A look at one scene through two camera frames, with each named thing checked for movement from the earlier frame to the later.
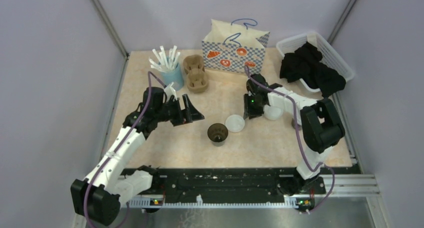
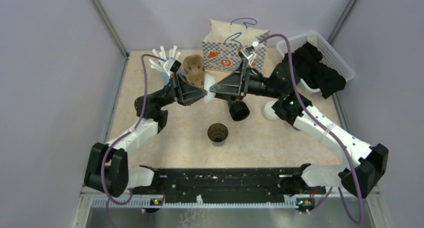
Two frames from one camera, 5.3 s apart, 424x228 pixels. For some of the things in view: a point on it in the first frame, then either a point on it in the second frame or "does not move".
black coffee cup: (217, 132) does not move
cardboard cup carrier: (197, 81) does not move
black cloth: (304, 64) does not move
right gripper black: (249, 113) → (237, 83)
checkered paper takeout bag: (232, 47) does not move
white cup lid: (235, 122) → (209, 80)
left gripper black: (192, 114) → (183, 92)
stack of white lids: (272, 113) does not move
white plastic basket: (329, 58) does not move
